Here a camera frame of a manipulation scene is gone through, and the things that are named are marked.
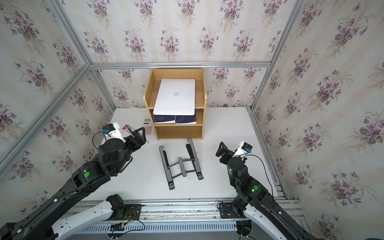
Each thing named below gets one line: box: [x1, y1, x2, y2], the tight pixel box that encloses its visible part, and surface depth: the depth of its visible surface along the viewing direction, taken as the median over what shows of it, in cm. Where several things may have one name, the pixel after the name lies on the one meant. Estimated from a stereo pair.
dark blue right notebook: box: [175, 108, 197, 125], surface depth 91 cm
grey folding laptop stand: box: [159, 138, 204, 190], surface depth 86 cm
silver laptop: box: [153, 78, 196, 116], surface depth 82 cm
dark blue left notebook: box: [154, 115, 176, 124], surface depth 90 cm
